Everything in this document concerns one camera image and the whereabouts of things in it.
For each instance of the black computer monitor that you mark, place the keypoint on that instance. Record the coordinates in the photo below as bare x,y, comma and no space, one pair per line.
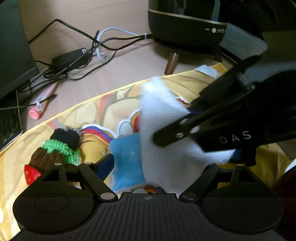
17,62

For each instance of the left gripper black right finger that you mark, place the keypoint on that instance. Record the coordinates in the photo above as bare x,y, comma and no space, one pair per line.
203,185

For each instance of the white paper towel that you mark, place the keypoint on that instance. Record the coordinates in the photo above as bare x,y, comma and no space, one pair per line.
178,165

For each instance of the black keyboard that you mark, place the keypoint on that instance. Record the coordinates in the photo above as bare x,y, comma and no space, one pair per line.
10,119

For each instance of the red strawberry shaped container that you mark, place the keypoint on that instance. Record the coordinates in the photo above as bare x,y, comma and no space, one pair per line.
31,174

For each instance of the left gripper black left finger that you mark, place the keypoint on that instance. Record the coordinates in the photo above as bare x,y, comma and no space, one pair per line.
93,176

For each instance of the black power adapter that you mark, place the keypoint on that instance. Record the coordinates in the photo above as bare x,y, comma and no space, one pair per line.
77,56

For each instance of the black round appliance on legs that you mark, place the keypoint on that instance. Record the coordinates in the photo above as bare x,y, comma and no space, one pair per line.
186,27

